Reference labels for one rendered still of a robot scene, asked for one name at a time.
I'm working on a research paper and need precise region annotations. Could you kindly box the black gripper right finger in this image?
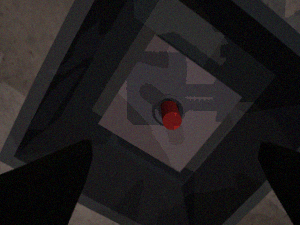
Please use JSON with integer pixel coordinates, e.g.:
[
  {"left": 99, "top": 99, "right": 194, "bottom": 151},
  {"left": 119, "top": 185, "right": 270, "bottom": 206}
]
[{"left": 258, "top": 142, "right": 300, "bottom": 225}]

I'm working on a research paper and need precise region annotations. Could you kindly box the dark grey open box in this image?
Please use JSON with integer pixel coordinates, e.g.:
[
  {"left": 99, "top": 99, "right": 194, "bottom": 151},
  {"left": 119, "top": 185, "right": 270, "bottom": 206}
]
[{"left": 0, "top": 0, "right": 300, "bottom": 225}]

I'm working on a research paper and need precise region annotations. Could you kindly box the grey square plate with hole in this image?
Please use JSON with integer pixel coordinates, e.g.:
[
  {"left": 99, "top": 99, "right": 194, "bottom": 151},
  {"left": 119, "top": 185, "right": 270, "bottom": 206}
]
[{"left": 98, "top": 35, "right": 242, "bottom": 172}]

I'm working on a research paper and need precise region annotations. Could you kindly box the red peg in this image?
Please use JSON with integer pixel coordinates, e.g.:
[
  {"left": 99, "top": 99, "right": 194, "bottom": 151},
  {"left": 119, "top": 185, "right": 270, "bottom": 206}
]
[{"left": 161, "top": 101, "right": 182, "bottom": 130}]

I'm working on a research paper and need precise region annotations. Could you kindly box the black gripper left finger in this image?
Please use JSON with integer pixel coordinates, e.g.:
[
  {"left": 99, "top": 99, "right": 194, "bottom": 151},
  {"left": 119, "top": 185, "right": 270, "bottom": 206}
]
[{"left": 0, "top": 140, "right": 93, "bottom": 225}]

